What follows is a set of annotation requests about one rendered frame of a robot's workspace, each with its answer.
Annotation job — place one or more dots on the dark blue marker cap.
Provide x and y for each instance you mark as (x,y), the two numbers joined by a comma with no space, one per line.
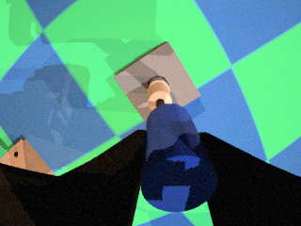
(178,175)

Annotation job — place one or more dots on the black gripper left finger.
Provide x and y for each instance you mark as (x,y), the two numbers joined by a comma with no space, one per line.
(101,192)

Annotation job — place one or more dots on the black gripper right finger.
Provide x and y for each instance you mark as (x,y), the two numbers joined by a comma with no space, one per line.
(250,192)

